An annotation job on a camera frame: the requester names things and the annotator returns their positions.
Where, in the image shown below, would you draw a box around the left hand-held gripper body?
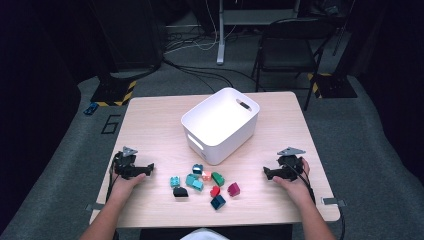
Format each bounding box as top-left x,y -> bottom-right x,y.
112,145 -> 148,181

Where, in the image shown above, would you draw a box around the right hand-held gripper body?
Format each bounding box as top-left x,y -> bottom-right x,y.
271,146 -> 307,183

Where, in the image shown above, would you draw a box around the black toy block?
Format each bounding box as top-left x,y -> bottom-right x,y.
172,186 -> 190,198

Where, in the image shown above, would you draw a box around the magenta toy block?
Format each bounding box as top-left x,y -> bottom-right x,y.
227,182 -> 241,198

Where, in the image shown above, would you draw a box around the green toy block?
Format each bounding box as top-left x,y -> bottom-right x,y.
211,171 -> 226,187

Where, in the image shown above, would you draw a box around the dark blue toy block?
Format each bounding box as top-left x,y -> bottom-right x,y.
210,194 -> 227,211

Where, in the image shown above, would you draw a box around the white plastic bin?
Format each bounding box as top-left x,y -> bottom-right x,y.
180,87 -> 261,166

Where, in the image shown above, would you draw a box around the person's left hand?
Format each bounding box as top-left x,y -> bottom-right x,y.
111,171 -> 148,198

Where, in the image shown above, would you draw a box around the person's right hand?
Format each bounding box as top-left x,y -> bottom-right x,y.
272,158 -> 313,208

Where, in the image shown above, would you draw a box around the small blue object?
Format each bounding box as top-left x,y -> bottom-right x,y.
83,101 -> 100,116

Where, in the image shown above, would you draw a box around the black yellow striped stand base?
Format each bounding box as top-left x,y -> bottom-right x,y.
307,72 -> 358,99
90,71 -> 138,108

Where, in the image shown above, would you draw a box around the dark curtain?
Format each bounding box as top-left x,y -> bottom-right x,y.
0,0 -> 83,234
346,0 -> 424,183

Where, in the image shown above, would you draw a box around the black folding chair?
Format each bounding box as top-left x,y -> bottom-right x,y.
251,17 -> 338,111

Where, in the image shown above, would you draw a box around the right hand-held gripper cable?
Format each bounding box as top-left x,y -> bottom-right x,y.
293,164 -> 317,205

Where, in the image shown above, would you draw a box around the hand-held gripper cable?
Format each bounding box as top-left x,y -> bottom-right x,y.
105,154 -> 121,203
293,164 -> 317,205

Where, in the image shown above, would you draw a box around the left hand-held gripper cable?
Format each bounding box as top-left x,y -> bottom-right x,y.
105,154 -> 121,203

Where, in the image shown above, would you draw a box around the black floor cables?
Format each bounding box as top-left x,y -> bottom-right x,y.
162,57 -> 258,94

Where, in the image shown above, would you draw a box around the white floor cables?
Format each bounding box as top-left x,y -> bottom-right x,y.
164,0 -> 238,54

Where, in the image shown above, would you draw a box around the white desk frame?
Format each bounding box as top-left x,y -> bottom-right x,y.
215,0 -> 301,66

